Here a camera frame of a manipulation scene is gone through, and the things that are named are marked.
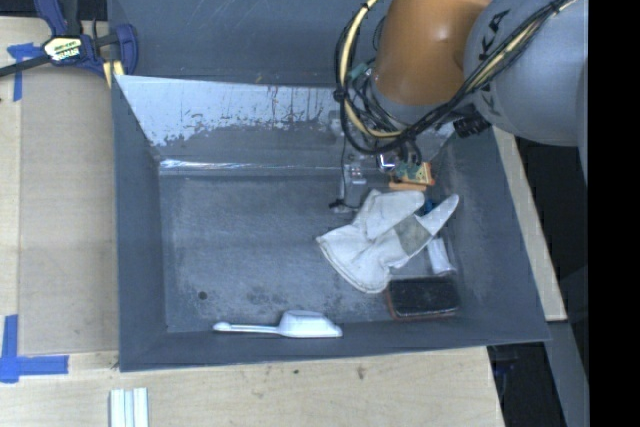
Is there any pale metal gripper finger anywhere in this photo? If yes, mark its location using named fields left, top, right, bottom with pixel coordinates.
left=352, top=164, right=370, bottom=210
left=341, top=163, right=355, bottom=212

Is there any white work glove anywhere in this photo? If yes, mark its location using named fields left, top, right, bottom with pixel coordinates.
left=315, top=188, right=461, bottom=295

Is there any white plastic tube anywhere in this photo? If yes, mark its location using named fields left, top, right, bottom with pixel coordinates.
left=426, top=237, right=458, bottom=277

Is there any grey metal bin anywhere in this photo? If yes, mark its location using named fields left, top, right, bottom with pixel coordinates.
left=105, top=0, right=552, bottom=373

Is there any black and red-brown flat block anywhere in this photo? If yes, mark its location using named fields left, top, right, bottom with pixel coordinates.
left=384, top=276, right=463, bottom=322

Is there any white plastic scoop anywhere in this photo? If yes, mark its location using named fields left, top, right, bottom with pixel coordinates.
left=212, top=309, right=345, bottom=340

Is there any pale wood board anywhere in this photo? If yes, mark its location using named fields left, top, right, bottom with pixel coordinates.
left=18, top=69, right=121, bottom=356

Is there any black cylinder on white bracket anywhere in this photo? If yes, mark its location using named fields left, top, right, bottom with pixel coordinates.
left=433, top=113, right=492, bottom=140

